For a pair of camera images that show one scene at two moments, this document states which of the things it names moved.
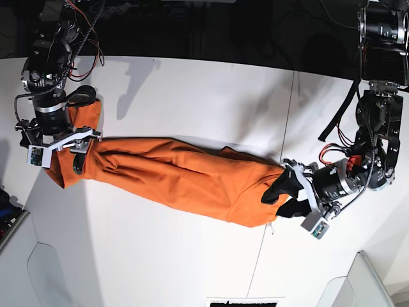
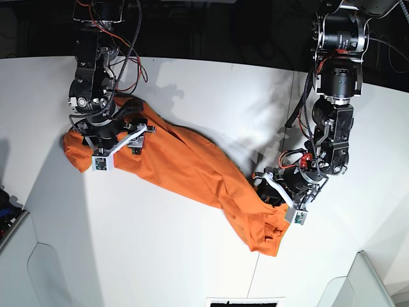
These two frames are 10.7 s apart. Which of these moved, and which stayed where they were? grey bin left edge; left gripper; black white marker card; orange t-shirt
Moved: left gripper; orange t-shirt
Stayed: black white marker card; grey bin left edge
